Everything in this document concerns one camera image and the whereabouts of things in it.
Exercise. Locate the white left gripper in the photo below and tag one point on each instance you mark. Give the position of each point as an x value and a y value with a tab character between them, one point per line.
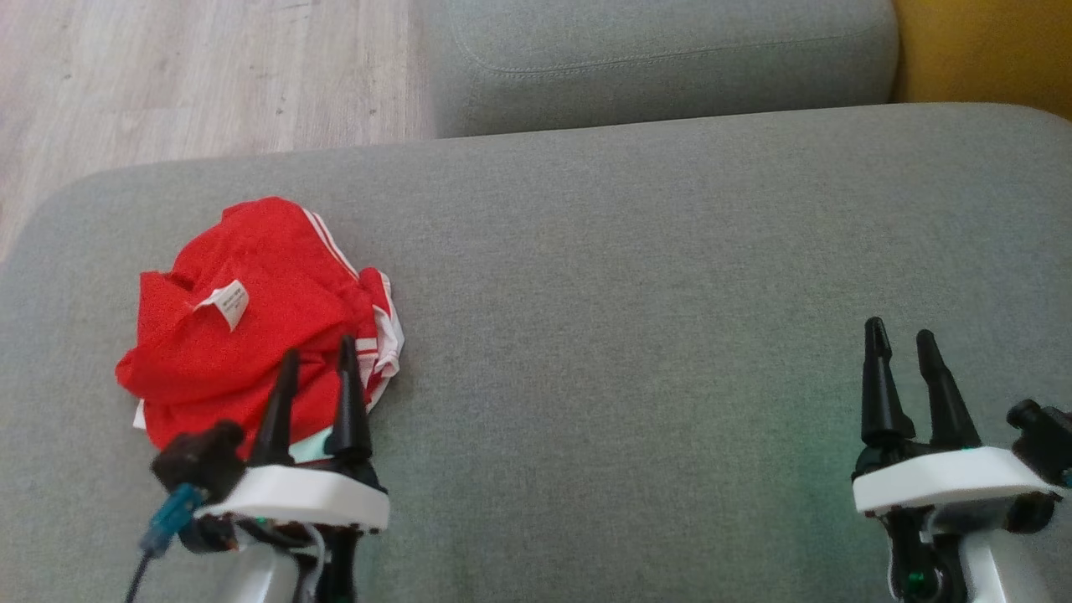
310	498

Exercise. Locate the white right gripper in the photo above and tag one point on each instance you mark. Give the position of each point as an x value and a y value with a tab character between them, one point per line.
946	477

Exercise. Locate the red white basketball jersey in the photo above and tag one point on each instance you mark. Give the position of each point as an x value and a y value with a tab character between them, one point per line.
193	360

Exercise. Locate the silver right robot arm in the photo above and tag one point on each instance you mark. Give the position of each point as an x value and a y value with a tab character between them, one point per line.
963	553

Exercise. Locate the large grey sofa seat cushion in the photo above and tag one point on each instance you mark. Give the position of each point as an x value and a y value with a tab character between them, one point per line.
636	293

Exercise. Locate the mustard yellow cushion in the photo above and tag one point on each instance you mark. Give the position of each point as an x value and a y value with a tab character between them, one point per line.
988	50

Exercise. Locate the grey sofa back cushion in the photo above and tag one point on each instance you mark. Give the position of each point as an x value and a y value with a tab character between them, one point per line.
670	59

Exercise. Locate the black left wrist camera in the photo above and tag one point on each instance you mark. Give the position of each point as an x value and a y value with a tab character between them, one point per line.
201	461

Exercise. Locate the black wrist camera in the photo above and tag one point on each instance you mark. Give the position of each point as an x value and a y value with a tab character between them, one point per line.
201	461
1047	435

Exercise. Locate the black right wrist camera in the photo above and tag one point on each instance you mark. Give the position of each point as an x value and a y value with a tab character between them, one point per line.
1047	435

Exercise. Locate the blue left camera connector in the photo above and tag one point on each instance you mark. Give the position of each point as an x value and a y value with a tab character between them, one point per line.
172	517

